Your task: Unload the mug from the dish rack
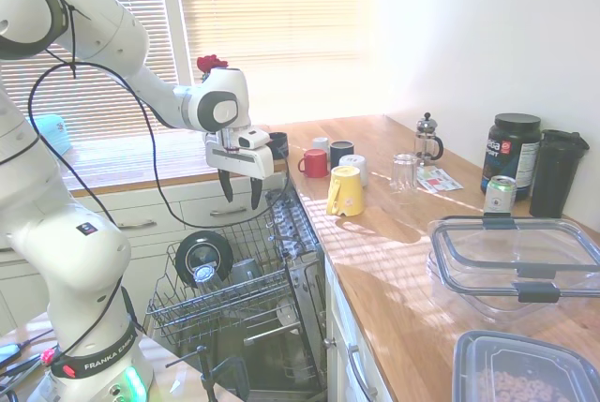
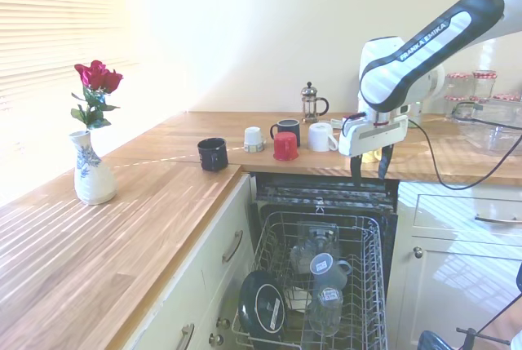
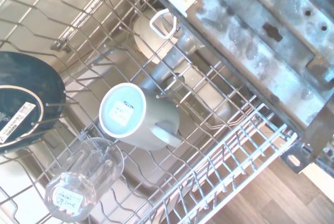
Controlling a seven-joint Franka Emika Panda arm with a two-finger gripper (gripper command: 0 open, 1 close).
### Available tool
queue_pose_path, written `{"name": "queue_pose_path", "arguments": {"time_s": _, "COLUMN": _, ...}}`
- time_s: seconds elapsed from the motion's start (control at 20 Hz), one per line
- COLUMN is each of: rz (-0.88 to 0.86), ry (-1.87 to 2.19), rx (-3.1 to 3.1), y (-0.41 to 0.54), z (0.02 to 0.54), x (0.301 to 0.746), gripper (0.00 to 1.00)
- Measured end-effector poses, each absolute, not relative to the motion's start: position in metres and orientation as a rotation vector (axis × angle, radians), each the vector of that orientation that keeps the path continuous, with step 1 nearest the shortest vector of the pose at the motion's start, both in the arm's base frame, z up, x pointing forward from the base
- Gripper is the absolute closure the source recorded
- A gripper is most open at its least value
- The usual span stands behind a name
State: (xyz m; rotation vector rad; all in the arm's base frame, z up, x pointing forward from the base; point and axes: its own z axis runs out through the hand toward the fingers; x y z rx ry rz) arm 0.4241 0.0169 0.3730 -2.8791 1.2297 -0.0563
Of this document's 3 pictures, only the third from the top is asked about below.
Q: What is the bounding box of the grey ceramic mug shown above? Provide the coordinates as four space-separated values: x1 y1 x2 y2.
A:
98 82 183 151

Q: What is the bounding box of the clear drinking glass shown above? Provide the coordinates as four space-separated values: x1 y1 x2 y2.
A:
44 137 125 222

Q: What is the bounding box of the black bowl with label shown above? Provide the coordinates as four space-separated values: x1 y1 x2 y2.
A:
0 51 67 155

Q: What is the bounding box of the folding wire cup shelf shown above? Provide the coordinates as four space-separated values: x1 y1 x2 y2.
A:
132 103 299 224

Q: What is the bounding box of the grey wire dish rack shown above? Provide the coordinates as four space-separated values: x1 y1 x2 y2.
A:
0 0 273 224

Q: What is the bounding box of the metal dishwasher slide rail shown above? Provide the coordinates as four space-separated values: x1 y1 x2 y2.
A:
135 0 334 174

